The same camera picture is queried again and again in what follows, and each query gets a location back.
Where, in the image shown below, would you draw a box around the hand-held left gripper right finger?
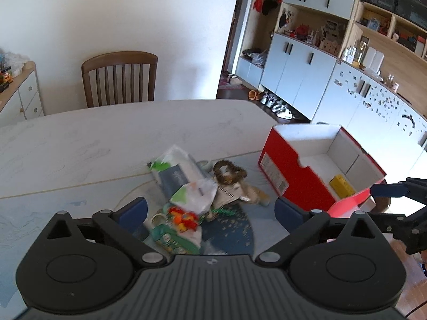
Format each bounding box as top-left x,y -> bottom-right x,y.
255,197 -> 381,269

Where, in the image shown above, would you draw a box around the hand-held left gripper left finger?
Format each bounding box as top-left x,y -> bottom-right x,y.
47,197 -> 167,269

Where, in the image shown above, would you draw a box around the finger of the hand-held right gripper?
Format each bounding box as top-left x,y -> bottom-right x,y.
370,177 -> 427,205
365,213 -> 412,237

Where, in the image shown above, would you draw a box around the red cardboard box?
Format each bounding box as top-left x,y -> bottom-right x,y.
258,124 -> 388,220

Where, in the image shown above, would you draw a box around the colourful keychain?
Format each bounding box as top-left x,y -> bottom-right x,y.
167,207 -> 201,232

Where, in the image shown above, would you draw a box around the green packet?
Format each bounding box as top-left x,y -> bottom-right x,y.
150,223 -> 202,254

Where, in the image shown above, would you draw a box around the grey white wipes packet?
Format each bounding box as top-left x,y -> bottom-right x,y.
147,145 -> 211,201

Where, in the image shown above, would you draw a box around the green tassel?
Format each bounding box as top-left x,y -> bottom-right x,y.
210,207 -> 236,219

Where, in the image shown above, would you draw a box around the yellow block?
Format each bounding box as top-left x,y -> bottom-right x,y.
330,175 -> 357,199

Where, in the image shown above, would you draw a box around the light blue printed mat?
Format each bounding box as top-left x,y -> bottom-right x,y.
0,149 -> 291,310

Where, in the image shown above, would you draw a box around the white green plastic bag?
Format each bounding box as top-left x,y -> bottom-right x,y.
169,178 -> 218,214

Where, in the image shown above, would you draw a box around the lion plush toy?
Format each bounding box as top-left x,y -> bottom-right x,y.
209,160 -> 271,211

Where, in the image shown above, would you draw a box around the white cabinet with stickers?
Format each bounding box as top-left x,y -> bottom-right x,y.
312,60 -> 427,181

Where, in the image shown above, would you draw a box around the grey shoes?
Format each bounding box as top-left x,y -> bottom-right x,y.
260,91 -> 284,108

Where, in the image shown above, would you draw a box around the white storage containers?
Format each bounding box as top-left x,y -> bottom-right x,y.
363,47 -> 384,74

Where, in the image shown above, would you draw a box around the white two-door cabinet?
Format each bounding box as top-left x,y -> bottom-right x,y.
260,33 -> 337,121

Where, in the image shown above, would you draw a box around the glass jars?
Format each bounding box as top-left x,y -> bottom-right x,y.
343,39 -> 369,68

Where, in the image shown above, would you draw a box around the patterned red rug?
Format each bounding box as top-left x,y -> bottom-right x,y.
218,73 -> 247,90

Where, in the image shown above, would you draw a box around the white bench drawer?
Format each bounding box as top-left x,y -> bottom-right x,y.
235,55 -> 266,89

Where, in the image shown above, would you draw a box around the brown slatted wooden chair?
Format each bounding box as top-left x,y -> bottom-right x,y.
82,51 -> 159,108

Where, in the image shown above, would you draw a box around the bags on bench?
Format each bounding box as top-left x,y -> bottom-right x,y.
242,48 -> 268,67

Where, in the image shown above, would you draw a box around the white sideboard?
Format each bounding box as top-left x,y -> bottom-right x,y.
0,62 -> 45,127

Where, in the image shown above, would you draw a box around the crumpled white plastic bag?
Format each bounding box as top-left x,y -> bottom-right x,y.
3,51 -> 26,74

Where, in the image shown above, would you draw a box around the black cable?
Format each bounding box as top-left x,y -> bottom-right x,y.
404,305 -> 427,320

